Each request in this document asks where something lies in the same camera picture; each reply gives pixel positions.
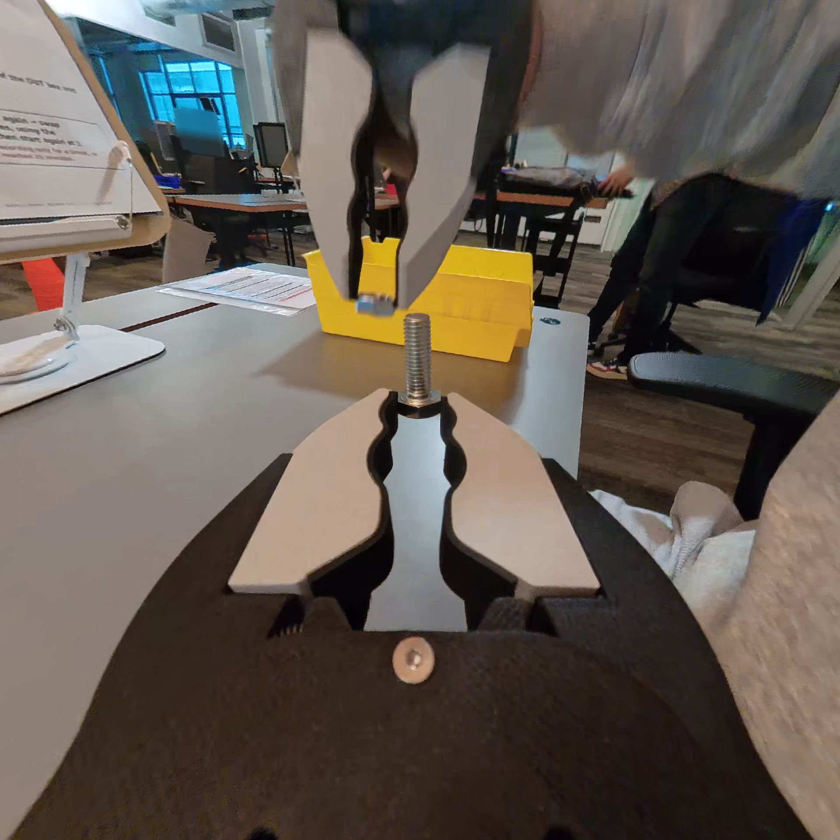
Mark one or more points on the long wooden background table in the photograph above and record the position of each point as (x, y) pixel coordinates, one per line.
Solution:
(229, 202)

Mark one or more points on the person's right hand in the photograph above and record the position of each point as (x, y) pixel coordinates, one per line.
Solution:
(397, 154)

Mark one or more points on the laminated instruction sheet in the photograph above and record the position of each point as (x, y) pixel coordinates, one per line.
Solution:
(249, 289)

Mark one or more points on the black office chair armrest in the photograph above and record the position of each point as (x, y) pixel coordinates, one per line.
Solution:
(722, 380)

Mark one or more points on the tan instruction board stand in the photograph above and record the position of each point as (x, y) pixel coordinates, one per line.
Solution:
(46, 170)

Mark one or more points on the grey panel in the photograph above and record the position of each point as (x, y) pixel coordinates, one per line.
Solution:
(187, 253)

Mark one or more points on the grey desk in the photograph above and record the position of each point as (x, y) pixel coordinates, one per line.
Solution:
(164, 459)

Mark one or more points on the small black monitor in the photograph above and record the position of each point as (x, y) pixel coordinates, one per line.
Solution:
(270, 145)

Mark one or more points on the yellow plastic bin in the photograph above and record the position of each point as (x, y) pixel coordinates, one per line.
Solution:
(472, 308)

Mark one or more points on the black bag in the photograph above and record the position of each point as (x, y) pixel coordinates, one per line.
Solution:
(544, 177)

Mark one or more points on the steel hex bolt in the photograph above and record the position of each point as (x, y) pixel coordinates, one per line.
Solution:
(417, 354)

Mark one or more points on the paned window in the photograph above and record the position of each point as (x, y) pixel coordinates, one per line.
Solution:
(157, 85)

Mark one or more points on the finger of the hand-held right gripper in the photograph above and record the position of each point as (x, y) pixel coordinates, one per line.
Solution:
(446, 164)
(328, 164)

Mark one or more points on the blue striped jacket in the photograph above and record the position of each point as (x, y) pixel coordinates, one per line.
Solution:
(787, 262)

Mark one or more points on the red floor mat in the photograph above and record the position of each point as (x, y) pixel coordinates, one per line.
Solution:
(43, 289)

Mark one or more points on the black office chair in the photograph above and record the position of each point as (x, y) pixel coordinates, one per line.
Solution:
(722, 262)

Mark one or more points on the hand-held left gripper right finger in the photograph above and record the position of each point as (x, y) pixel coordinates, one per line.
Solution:
(512, 512)

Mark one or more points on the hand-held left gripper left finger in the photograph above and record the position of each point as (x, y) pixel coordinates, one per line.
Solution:
(308, 512)

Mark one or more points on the wooden standing table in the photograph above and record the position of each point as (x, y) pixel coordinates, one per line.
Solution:
(558, 197)

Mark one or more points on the person's torso in grey sweatshirt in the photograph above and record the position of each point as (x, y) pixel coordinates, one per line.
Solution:
(787, 590)

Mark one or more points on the steel hex nut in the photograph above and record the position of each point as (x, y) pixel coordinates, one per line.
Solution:
(373, 305)

